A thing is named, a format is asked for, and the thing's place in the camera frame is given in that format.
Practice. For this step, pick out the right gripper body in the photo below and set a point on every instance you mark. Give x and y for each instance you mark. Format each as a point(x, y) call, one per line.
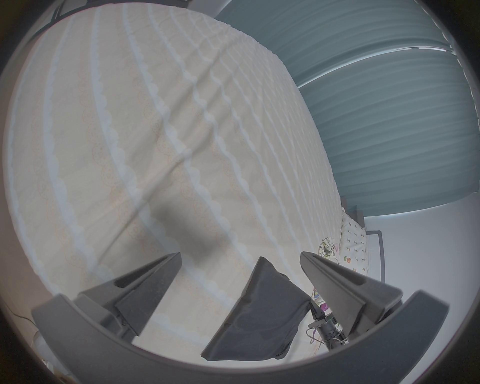
point(325, 326)

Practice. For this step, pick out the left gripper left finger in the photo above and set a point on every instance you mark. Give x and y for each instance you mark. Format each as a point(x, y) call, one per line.
point(146, 292)

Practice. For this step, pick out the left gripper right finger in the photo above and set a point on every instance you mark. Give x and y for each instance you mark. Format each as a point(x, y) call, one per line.
point(348, 292)

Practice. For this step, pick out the black T-shirt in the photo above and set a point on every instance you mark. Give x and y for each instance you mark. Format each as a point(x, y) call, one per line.
point(262, 315)

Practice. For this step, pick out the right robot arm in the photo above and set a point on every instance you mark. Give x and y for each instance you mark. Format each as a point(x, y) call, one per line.
point(339, 339)

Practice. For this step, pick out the bed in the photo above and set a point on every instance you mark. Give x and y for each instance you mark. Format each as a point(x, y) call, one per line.
point(150, 131)

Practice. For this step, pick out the white printed pyjama top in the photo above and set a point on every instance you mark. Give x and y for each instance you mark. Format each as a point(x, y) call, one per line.
point(327, 249)

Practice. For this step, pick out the white printed pillow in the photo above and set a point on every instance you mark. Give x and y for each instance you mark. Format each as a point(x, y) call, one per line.
point(354, 243)

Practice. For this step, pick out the grey bedside table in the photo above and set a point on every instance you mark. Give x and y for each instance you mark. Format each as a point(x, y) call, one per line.
point(354, 213)

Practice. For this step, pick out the blue-green curtain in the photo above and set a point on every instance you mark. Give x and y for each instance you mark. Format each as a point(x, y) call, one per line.
point(393, 131)
point(337, 33)

